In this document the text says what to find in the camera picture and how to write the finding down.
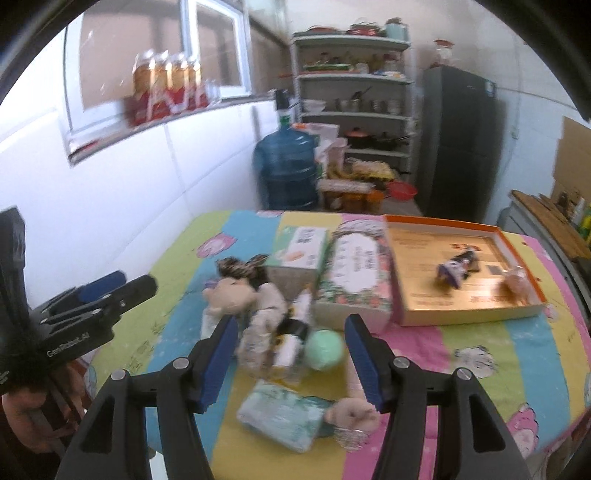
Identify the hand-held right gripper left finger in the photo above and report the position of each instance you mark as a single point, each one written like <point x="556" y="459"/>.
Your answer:
<point x="217" y="364"/>

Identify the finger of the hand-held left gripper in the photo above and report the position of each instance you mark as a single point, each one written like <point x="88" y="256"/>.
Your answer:
<point x="99" y="284"/>
<point x="136" y="290"/>

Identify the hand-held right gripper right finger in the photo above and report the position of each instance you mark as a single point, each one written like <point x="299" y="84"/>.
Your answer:
<point x="364" y="364"/>

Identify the pink plush toy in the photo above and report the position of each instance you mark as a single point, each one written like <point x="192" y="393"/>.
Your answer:
<point x="351" y="410"/>

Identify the grey white plush toy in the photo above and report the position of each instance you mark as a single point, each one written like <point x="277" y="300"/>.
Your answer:
<point x="265" y="318"/>

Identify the yellow white packet black band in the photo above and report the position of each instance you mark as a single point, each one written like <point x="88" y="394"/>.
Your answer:
<point x="288" y="350"/>

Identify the patterned brown snack packet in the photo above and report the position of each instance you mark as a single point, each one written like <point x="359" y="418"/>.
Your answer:
<point x="231" y="290"/>

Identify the orange shallow box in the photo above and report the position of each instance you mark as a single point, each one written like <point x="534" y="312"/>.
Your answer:
<point x="425" y="277"/>

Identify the person's left hand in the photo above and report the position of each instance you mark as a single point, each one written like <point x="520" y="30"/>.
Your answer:
<point x="27" y="415"/>

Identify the green ball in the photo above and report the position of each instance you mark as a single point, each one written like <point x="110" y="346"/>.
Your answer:
<point x="325" y="350"/>

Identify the white packet beside tray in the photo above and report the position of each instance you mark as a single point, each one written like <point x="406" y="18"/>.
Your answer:
<point x="355" y="267"/>

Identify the striped cartoon blanket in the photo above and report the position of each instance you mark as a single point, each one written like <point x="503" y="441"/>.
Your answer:
<point x="485" y="337"/>

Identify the green tissue box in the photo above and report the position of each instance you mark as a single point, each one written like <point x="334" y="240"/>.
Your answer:
<point x="298" y="244"/>

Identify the orange jar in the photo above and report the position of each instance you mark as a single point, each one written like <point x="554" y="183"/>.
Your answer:
<point x="375" y="201"/>
<point x="353" y="202"/>

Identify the red basin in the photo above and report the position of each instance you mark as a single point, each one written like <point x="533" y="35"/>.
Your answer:
<point x="401" y="191"/>

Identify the blue water jug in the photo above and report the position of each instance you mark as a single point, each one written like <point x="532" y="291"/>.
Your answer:
<point x="284" y="166"/>

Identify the yellow noodle bag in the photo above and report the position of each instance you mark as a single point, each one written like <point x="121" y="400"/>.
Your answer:
<point x="374" y="170"/>

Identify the white bag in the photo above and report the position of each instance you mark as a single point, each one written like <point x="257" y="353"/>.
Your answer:
<point x="332" y="154"/>

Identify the black pan with red lid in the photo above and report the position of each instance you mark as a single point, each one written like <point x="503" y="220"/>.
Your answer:
<point x="360" y="137"/>

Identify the wooden board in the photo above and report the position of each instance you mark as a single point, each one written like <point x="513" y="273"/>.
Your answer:
<point x="549" y="221"/>

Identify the black topped bottle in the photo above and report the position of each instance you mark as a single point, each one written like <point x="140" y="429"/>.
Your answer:
<point x="282" y="104"/>

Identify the dark refrigerator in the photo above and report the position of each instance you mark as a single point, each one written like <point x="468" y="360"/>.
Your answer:
<point x="461" y="147"/>

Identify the white shelf rack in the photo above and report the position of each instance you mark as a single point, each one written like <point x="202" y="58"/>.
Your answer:
<point x="351" y="115"/>

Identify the white framed window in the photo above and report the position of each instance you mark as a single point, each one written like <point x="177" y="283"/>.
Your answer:
<point x="217" y="46"/>

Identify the cardboard sheet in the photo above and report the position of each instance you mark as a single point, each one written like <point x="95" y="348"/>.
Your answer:
<point x="572" y="152"/>

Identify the jar on refrigerator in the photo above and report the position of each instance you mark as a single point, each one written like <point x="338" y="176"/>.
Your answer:
<point x="443" y="53"/>

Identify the red pot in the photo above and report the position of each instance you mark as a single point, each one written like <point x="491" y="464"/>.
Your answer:
<point x="364" y="29"/>

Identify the teal pot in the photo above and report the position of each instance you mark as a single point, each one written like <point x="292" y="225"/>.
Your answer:
<point x="398" y="30"/>

